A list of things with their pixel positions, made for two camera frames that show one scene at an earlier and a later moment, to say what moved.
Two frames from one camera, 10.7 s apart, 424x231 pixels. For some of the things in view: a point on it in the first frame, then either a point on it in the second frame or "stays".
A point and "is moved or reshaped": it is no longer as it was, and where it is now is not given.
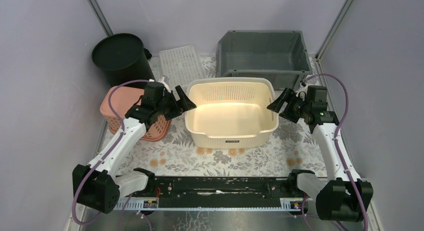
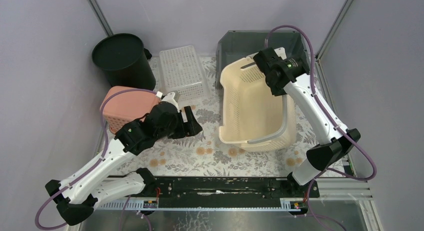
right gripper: (287, 96) → (277, 92)
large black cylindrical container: (121, 58) stays
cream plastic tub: (230, 112) is moved or reshaped
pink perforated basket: (123, 99) stays
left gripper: (173, 103) → (182, 124)
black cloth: (148, 55) stays
